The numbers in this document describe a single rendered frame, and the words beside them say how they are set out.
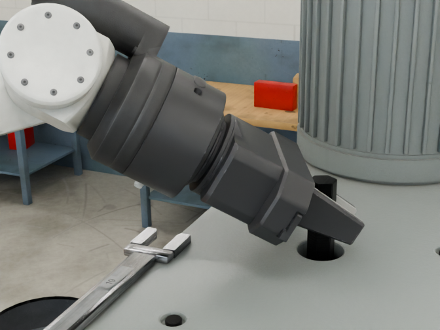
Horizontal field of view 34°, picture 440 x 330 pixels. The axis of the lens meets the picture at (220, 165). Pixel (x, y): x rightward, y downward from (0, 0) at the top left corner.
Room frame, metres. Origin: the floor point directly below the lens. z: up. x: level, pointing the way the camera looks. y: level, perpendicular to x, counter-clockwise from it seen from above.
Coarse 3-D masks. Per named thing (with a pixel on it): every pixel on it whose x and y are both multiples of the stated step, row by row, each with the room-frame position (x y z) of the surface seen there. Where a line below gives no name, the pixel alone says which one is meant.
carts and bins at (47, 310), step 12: (36, 300) 2.57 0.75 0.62; (48, 300) 2.58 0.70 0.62; (60, 300) 2.58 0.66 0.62; (72, 300) 2.57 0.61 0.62; (0, 312) 2.48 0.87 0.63; (12, 312) 2.51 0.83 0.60; (24, 312) 2.54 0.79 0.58; (36, 312) 2.56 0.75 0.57; (48, 312) 2.58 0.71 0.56; (60, 312) 2.58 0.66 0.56; (0, 324) 2.46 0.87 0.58; (12, 324) 2.50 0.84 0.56; (24, 324) 2.53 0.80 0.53; (36, 324) 2.56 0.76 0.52; (48, 324) 2.57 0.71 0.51
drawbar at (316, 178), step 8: (320, 176) 0.53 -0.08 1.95; (328, 176) 0.52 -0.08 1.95; (320, 184) 0.51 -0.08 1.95; (328, 184) 0.51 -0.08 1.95; (336, 184) 0.52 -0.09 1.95; (328, 192) 0.51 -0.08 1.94; (336, 192) 0.52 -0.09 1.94; (336, 200) 0.52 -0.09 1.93; (312, 232) 0.51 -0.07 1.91; (312, 240) 0.51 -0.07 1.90; (320, 240) 0.51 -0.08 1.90; (328, 240) 0.51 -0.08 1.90; (312, 248) 0.51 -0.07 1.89; (320, 248) 0.51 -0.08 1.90; (328, 248) 0.51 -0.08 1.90; (312, 256) 0.51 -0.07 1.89; (320, 256) 0.51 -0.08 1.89; (328, 256) 0.51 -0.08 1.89
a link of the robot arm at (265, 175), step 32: (192, 96) 0.49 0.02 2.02; (224, 96) 0.51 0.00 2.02; (160, 128) 0.47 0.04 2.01; (192, 128) 0.48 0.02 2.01; (224, 128) 0.51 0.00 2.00; (256, 128) 0.55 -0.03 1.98; (160, 160) 0.47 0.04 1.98; (192, 160) 0.47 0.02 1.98; (224, 160) 0.48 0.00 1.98; (256, 160) 0.48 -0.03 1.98; (288, 160) 0.50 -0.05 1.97; (160, 192) 0.49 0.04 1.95; (224, 192) 0.47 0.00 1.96; (256, 192) 0.47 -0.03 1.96; (288, 192) 0.46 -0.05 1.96; (256, 224) 0.46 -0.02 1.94; (288, 224) 0.46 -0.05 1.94
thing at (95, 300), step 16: (144, 240) 0.52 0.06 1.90; (176, 240) 0.52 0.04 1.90; (128, 256) 0.50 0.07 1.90; (144, 256) 0.50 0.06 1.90; (160, 256) 0.50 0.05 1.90; (176, 256) 0.51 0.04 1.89; (112, 272) 0.47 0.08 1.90; (128, 272) 0.47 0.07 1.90; (144, 272) 0.48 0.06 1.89; (96, 288) 0.45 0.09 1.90; (112, 288) 0.45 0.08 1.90; (80, 304) 0.43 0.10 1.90; (96, 304) 0.43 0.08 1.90; (64, 320) 0.41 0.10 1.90; (80, 320) 0.41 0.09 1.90
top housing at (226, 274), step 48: (384, 192) 0.63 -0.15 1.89; (432, 192) 0.63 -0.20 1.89; (192, 240) 0.54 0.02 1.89; (240, 240) 0.54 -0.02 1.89; (288, 240) 0.53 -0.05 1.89; (336, 240) 0.53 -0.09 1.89; (384, 240) 0.53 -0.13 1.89; (432, 240) 0.53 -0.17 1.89; (144, 288) 0.46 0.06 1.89; (192, 288) 0.46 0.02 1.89; (240, 288) 0.46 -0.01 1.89; (288, 288) 0.46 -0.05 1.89; (336, 288) 0.46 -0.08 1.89; (384, 288) 0.46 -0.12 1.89; (432, 288) 0.46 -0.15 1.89
